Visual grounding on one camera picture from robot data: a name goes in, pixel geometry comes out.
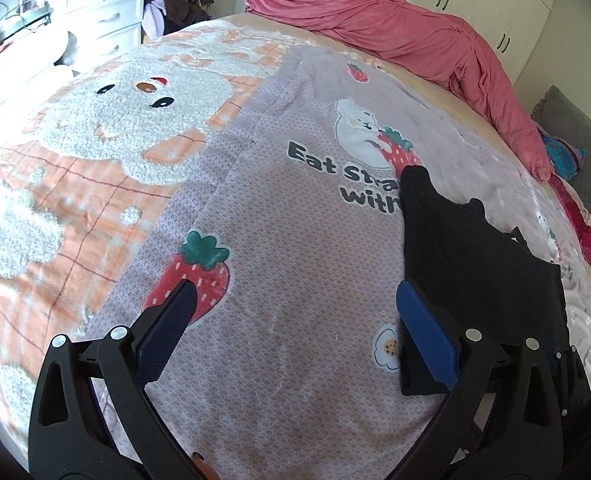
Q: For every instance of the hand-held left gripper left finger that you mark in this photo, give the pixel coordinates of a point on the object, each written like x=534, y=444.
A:
x=168, y=330

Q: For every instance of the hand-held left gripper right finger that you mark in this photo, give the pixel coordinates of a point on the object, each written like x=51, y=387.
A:
x=425, y=330

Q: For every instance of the black printed t-shirt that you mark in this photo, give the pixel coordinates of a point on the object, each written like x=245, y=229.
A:
x=465, y=260

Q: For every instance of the pile of dark clothes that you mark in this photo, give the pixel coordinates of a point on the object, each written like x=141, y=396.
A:
x=175, y=2

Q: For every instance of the person's left hand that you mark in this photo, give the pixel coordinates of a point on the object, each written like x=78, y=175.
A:
x=204, y=474

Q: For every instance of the strawberry printed bed sheet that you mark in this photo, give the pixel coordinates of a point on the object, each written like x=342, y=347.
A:
x=285, y=240

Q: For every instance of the red and cream pillow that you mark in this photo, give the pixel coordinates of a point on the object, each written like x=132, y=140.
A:
x=583, y=230

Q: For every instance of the blue and pink cloth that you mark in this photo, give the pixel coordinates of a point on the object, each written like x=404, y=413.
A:
x=560, y=155

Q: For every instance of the orange plaid bear blanket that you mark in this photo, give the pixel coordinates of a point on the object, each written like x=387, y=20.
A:
x=100, y=110

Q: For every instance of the grey quilted headboard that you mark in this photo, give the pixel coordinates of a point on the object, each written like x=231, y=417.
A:
x=590, y=160

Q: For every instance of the pink duvet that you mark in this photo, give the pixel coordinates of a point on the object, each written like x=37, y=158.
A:
x=400, y=25

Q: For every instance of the white drawer dresser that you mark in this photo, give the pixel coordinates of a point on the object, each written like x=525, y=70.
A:
x=115, y=15

